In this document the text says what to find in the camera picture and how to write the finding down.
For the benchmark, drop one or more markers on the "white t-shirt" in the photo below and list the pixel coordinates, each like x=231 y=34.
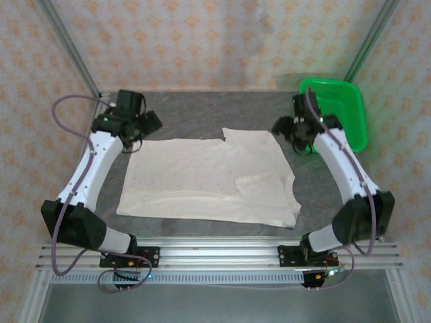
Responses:
x=188 y=178

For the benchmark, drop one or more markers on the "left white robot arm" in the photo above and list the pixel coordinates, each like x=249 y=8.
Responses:
x=97 y=161

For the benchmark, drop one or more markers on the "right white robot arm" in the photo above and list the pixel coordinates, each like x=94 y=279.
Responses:
x=333 y=165

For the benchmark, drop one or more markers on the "green plastic basket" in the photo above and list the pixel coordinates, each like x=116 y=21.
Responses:
x=347 y=111

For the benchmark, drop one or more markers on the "aluminium frame post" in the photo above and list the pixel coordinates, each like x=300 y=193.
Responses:
x=69 y=43
x=369 y=40

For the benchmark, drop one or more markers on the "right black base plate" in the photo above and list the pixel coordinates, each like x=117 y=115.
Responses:
x=289 y=257

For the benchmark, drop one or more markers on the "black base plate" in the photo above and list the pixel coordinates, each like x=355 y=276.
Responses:
x=151 y=257
x=289 y=257

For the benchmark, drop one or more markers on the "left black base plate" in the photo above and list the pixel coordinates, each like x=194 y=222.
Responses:
x=151 y=257

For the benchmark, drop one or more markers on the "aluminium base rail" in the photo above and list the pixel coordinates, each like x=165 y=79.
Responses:
x=219 y=255

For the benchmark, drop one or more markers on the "aluminium frame leg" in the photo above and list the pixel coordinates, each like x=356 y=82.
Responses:
x=33 y=296
x=405 y=303

